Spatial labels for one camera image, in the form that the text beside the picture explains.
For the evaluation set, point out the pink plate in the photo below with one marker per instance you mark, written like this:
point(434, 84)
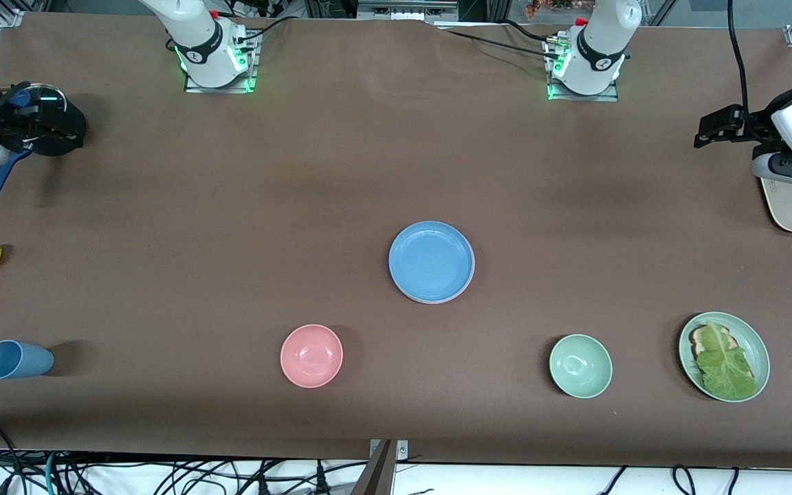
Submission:
point(455, 298)

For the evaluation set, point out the blue plate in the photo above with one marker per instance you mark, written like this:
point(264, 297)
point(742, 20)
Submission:
point(430, 260)

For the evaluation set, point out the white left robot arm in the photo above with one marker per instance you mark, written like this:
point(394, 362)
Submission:
point(595, 48)

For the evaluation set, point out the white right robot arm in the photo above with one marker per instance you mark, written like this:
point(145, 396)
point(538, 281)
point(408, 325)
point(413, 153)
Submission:
point(196, 41)

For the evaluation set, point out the black pan with glass lid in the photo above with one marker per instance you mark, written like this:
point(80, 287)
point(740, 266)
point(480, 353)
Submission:
point(52, 100)

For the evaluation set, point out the orange items behind table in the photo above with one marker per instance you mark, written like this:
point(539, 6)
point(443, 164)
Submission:
point(547, 7)

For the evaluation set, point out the toasted bread slice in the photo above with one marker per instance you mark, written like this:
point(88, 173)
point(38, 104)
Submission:
point(697, 338)

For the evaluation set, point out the green plate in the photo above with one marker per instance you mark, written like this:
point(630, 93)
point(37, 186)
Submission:
point(750, 340)

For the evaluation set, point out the blue cup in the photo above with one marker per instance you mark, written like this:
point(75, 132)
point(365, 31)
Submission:
point(14, 359)

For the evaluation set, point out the green lettuce leaf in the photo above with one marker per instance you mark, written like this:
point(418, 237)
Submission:
point(726, 375)

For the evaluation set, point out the brown table cover cloth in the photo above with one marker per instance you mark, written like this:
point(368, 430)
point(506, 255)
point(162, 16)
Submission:
point(300, 137)

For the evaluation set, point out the green bowl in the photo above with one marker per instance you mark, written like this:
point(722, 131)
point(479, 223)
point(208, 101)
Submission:
point(580, 366)

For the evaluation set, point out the grey box behind table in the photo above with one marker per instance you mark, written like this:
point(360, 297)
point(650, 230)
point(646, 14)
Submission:
point(406, 8)

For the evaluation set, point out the pink bowl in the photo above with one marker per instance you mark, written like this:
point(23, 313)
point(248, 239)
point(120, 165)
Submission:
point(311, 356)

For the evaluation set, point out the dark pole under table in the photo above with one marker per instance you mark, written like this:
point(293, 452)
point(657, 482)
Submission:
point(375, 474)

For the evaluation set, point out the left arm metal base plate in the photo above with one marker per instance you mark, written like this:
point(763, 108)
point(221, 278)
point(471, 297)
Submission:
point(602, 97)

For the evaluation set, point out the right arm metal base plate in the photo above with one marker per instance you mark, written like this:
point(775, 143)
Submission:
point(253, 62)

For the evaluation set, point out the metal table edge bracket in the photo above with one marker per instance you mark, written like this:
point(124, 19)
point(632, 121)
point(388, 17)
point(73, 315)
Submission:
point(403, 450)

